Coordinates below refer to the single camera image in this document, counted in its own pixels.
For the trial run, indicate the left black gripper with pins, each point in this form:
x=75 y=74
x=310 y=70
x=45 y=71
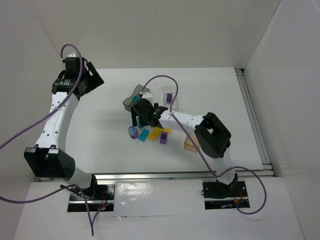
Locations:
x=92 y=75

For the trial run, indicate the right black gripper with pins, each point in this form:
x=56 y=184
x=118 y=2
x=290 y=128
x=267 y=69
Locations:
x=136 y=116

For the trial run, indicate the teal rounded patterned lego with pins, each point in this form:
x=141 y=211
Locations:
x=138 y=122

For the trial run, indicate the yellow long lego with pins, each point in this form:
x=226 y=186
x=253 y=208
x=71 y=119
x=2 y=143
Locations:
x=163 y=130

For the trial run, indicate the yellow 2x3 lego brick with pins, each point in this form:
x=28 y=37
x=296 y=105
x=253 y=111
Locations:
x=154 y=135

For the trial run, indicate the small teal square lego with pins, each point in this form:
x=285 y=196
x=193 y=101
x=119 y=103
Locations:
x=135 y=98

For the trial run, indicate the teal 2x4 lego brick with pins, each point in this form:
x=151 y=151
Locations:
x=143 y=135

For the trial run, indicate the purple rounded flower lego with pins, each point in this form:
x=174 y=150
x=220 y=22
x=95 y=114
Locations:
x=133 y=132

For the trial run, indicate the purple long lego brick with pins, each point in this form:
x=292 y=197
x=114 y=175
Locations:
x=169 y=98

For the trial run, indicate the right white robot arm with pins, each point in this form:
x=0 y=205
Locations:
x=213 y=137

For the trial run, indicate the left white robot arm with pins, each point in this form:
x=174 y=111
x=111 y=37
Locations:
x=48 y=157

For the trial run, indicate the smoky grey plastic container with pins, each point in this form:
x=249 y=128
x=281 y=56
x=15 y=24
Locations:
x=129 y=101

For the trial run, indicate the purple square lego brick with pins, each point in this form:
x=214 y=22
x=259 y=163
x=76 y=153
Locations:
x=163 y=138

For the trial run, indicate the clear plastic container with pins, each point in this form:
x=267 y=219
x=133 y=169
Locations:
x=169 y=92

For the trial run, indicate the aluminium rail front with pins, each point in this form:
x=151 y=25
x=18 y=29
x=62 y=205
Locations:
x=153 y=176

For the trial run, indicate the aluminium rail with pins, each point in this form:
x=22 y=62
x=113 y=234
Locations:
x=267 y=168
x=153 y=176

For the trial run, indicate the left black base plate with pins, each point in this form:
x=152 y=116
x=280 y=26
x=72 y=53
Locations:
x=103 y=199

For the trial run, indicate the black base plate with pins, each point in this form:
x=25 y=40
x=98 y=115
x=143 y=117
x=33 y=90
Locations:
x=103 y=199
x=215 y=198

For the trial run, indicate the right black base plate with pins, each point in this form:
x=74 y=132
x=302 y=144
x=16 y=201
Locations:
x=215 y=198

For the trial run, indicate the aluminium rail right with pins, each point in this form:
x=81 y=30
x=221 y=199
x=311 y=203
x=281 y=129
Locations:
x=267 y=168

